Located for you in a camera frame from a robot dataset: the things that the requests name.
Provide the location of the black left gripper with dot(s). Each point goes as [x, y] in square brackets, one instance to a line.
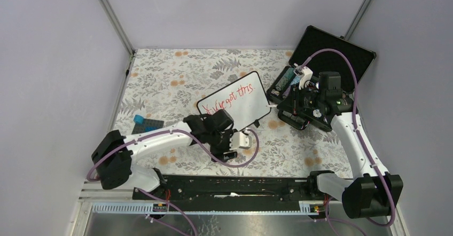
[225, 154]

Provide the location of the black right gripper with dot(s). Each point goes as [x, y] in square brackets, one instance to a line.
[291, 103]

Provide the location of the small white whiteboard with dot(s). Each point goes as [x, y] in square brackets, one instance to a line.
[245, 101]

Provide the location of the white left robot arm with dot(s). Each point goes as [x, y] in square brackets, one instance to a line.
[116, 157]

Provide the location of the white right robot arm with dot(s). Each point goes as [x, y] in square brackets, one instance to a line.
[374, 191]

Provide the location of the teal poker chip stack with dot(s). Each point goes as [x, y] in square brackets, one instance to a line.
[284, 79]

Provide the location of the black poker chip case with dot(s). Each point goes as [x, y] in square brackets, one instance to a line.
[315, 39]

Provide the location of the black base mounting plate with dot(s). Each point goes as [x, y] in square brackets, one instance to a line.
[239, 194]

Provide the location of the floral patterned table mat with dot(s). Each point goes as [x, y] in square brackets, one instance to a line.
[166, 84]

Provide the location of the grey lego baseplate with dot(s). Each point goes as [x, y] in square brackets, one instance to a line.
[147, 125]

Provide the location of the light blue lego brick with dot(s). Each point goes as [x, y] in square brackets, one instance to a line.
[138, 119]

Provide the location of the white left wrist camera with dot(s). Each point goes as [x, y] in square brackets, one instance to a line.
[240, 140]

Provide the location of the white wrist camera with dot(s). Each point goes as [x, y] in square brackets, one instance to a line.
[305, 75]
[240, 140]

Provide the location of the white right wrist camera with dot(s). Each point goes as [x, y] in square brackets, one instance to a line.
[305, 75]

